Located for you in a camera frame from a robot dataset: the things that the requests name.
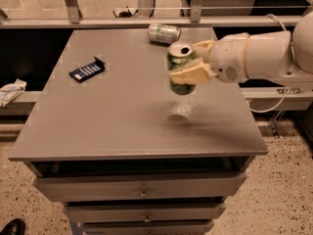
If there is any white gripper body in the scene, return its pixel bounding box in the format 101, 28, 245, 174
209, 33, 249, 83

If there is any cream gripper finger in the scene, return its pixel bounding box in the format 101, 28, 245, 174
193, 39, 216, 59
169, 58, 216, 85

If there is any green soda can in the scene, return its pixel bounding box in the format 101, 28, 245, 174
167, 41, 196, 95

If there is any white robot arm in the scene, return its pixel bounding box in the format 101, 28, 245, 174
169, 13, 313, 87

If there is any white 7up can lying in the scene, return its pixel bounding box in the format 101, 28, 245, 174
148, 23, 181, 44

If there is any grey drawer cabinet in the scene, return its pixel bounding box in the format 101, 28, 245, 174
8, 27, 269, 235

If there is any dark blue snack packet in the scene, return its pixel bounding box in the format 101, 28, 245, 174
69, 57, 106, 83

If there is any middle grey drawer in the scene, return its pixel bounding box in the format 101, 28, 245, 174
64, 203, 226, 223

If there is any grey drawer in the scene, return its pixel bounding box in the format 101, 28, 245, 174
33, 172, 246, 203
64, 203, 226, 223
83, 220, 213, 235

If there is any top grey drawer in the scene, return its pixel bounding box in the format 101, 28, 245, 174
33, 172, 246, 203

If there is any bottom grey drawer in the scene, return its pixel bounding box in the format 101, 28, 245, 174
83, 220, 213, 235

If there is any black shoe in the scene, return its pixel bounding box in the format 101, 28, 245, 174
0, 218, 25, 235

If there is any white cable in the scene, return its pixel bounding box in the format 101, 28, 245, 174
248, 13, 296, 114

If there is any metal rail frame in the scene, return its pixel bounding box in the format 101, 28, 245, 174
0, 0, 313, 29

